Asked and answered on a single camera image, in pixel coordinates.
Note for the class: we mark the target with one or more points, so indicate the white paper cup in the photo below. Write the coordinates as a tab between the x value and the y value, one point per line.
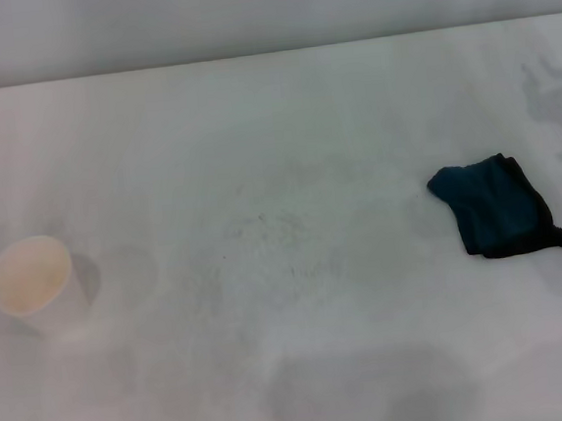
29	282

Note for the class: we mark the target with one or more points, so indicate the blue rag with black trim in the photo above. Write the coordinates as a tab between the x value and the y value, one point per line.
497	206

